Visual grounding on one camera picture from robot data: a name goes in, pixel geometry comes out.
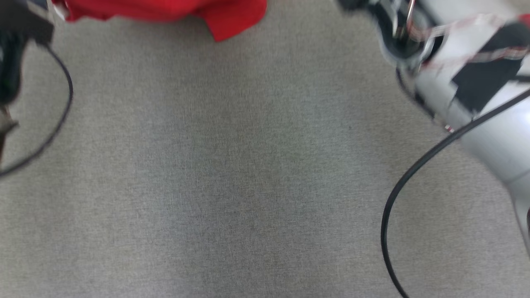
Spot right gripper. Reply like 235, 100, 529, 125
335, 0, 443, 69

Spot plain red shorts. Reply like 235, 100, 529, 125
52, 0, 267, 42

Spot red white wire bundle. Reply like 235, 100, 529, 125
408, 12, 530, 69

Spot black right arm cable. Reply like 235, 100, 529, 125
380, 89, 530, 298

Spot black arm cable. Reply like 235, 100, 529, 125
380, 89, 530, 298
0, 43, 74, 178

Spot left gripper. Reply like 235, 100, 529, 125
0, 0, 54, 104

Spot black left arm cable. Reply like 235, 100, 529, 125
0, 43, 74, 178

